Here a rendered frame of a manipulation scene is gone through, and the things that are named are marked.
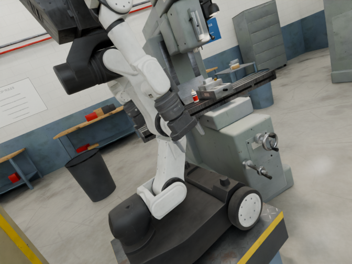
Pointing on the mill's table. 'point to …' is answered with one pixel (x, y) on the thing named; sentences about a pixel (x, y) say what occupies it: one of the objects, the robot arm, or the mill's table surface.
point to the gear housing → (163, 6)
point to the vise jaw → (212, 85)
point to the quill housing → (178, 14)
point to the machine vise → (216, 93)
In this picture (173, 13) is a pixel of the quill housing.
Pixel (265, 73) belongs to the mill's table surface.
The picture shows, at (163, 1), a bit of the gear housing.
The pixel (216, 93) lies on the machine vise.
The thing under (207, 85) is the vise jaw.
